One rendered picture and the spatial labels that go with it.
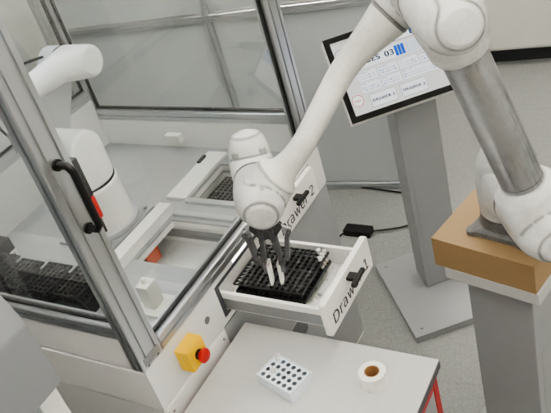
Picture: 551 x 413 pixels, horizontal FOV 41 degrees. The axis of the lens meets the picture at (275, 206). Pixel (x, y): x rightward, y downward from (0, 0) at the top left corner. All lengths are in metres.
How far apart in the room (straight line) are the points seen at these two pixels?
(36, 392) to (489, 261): 1.26
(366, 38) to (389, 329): 1.68
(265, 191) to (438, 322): 1.60
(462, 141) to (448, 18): 2.74
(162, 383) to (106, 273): 0.38
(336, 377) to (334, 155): 2.08
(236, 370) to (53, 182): 0.77
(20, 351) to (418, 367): 1.04
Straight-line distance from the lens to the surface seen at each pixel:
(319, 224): 2.55
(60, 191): 1.60
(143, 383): 1.93
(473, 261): 2.10
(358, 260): 2.04
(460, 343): 3.01
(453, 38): 1.46
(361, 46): 1.67
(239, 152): 1.72
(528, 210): 1.78
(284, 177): 1.60
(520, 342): 2.31
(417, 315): 3.09
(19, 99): 1.51
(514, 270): 2.05
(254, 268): 2.11
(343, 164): 3.88
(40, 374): 1.27
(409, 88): 2.59
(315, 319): 1.96
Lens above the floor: 2.18
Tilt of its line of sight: 33 degrees down
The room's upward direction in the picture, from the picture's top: 17 degrees counter-clockwise
